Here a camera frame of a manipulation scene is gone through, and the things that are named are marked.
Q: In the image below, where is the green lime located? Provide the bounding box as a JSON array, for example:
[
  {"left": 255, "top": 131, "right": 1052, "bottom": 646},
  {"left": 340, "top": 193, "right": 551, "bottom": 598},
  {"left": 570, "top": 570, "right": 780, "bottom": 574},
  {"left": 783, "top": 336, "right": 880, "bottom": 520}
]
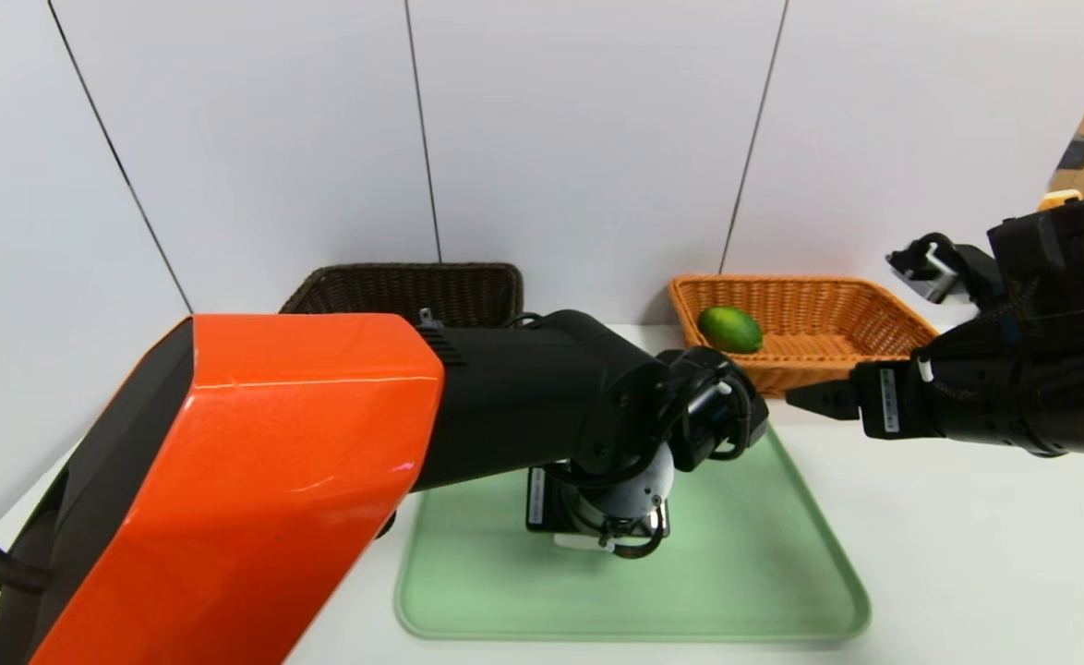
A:
[{"left": 697, "top": 306, "right": 765, "bottom": 356}]

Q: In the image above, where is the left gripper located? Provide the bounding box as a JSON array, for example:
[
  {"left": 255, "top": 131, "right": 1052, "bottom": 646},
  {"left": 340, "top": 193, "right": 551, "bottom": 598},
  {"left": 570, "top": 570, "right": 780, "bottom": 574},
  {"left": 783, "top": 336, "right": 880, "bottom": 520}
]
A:
[{"left": 526, "top": 465, "right": 670, "bottom": 538}]

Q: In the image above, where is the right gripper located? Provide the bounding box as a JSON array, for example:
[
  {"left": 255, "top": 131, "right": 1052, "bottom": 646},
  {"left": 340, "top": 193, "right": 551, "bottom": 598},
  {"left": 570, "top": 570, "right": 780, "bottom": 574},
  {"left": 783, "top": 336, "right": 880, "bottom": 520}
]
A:
[{"left": 785, "top": 323, "right": 1024, "bottom": 446}]

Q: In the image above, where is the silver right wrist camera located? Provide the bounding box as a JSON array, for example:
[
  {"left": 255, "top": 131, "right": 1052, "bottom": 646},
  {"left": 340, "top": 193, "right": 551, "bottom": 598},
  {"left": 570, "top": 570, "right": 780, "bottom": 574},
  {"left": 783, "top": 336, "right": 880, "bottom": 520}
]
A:
[{"left": 886, "top": 242, "right": 958, "bottom": 304}]

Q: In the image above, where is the orange wicker basket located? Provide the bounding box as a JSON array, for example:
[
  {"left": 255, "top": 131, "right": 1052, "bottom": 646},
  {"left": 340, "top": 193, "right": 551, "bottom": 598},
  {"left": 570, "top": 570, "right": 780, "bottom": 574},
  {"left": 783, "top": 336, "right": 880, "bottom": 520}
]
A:
[{"left": 668, "top": 274, "right": 940, "bottom": 398}]

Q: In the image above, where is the light green plastic tray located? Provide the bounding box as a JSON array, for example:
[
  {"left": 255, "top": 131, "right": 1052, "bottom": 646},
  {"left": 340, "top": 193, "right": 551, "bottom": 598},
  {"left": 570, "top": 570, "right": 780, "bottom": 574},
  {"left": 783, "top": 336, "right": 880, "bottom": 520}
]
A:
[{"left": 395, "top": 406, "right": 873, "bottom": 643}]

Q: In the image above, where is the dark brown wicker basket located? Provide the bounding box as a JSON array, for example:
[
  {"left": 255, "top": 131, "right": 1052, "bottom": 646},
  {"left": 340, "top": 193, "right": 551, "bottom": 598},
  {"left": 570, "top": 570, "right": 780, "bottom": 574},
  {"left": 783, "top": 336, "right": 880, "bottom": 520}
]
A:
[{"left": 279, "top": 262, "right": 525, "bottom": 330}]

